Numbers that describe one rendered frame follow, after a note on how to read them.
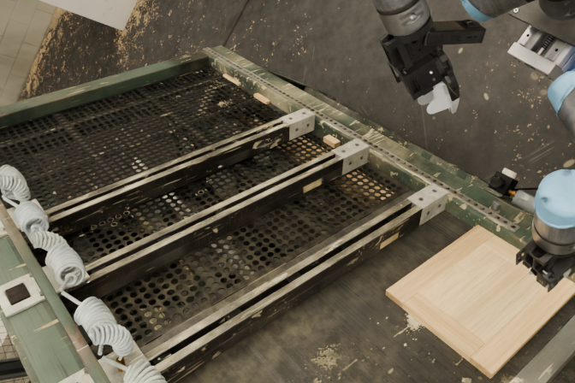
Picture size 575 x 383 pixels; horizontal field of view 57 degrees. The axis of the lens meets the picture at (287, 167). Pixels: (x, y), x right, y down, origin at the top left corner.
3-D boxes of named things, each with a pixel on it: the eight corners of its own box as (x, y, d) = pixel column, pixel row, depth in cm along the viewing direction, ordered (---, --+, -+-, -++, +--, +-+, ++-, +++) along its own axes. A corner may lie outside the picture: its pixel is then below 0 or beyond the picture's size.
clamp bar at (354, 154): (371, 165, 185) (379, 104, 171) (19, 346, 122) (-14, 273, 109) (351, 152, 191) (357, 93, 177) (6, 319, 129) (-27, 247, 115)
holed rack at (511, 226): (519, 227, 152) (520, 226, 152) (513, 232, 150) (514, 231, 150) (208, 48, 255) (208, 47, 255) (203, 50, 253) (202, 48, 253)
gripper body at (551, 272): (513, 264, 96) (515, 238, 86) (548, 233, 96) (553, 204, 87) (549, 295, 91) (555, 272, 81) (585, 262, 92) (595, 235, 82)
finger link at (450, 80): (441, 94, 95) (427, 56, 90) (451, 88, 95) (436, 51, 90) (455, 106, 92) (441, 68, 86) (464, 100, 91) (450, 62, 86)
